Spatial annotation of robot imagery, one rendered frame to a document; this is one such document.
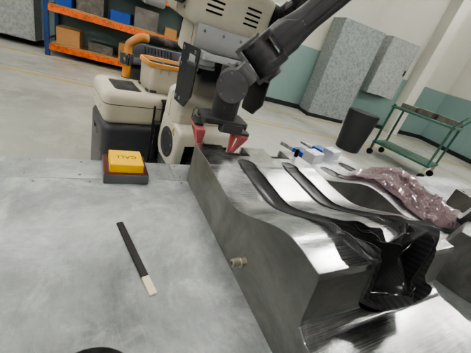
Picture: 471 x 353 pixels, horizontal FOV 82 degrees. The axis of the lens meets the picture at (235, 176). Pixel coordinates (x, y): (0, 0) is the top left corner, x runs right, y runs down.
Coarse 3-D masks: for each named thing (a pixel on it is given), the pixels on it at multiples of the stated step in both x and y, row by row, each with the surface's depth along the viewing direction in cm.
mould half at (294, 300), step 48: (240, 192) 44; (288, 192) 49; (336, 192) 55; (240, 240) 38; (288, 240) 29; (336, 240) 30; (240, 288) 37; (288, 288) 29; (336, 288) 27; (432, 288) 39; (288, 336) 29; (336, 336) 28; (384, 336) 30; (432, 336) 32
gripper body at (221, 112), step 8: (216, 96) 56; (216, 104) 56; (224, 104) 56; (232, 104) 56; (200, 112) 57; (208, 112) 59; (216, 112) 57; (224, 112) 56; (232, 112) 57; (208, 120) 55; (216, 120) 56; (224, 120) 57; (232, 120) 58; (240, 120) 60
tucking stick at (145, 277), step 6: (120, 222) 42; (120, 228) 40; (126, 234) 40; (126, 240) 39; (126, 246) 38; (132, 246) 38; (132, 252) 37; (132, 258) 36; (138, 258) 37; (138, 264) 36; (138, 270) 35; (144, 270) 35; (144, 276) 35; (144, 282) 34; (150, 282) 34; (150, 288) 33; (150, 294) 33
